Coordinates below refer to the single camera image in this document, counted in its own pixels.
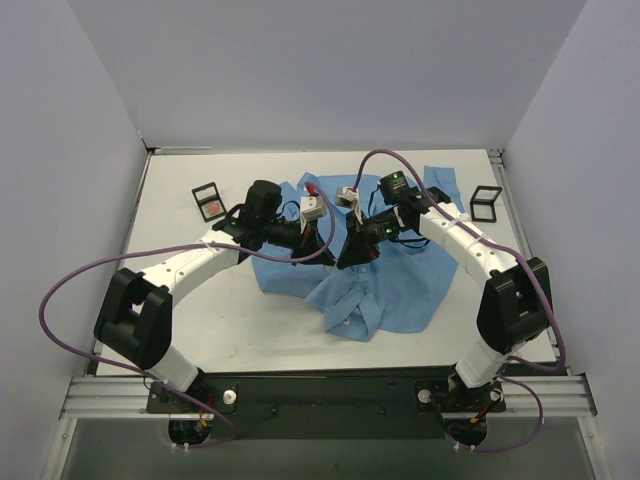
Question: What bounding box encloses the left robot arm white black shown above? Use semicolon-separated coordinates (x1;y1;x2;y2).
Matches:
94;180;335;412

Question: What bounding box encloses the right black rectangular frame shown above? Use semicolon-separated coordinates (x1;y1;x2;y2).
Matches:
469;185;503;223

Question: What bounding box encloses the purple cable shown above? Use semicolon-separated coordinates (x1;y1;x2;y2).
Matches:
352;148;567;454
39;183;337;449

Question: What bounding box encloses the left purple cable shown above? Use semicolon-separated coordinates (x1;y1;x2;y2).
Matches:
39;183;337;449

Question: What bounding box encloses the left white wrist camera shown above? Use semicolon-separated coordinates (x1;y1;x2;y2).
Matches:
299;185;326;232

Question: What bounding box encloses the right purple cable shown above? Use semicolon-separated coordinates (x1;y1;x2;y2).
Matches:
352;148;567;454

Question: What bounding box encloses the red maple leaf brooch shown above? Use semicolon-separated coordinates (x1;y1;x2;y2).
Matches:
207;201;222;215

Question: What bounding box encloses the left black rectangular frame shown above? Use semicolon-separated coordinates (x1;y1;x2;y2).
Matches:
191;182;227;223

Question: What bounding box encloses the black rectangular frame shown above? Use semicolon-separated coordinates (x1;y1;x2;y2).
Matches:
191;182;227;223
469;185;503;223

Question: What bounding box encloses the aluminium front rail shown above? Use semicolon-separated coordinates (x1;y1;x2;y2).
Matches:
61;375;597;419

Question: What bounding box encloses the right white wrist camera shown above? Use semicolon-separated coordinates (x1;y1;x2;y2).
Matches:
335;187;362;223

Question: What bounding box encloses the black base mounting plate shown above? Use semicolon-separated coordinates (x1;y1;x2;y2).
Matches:
146;367;506;445

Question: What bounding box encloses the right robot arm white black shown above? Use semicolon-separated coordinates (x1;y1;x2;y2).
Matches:
336;172;553;403

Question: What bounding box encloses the blue button-up shirt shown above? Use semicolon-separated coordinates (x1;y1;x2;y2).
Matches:
251;166;463;341

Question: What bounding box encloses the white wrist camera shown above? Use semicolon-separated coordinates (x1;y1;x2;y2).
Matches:
299;185;326;232
335;187;362;223

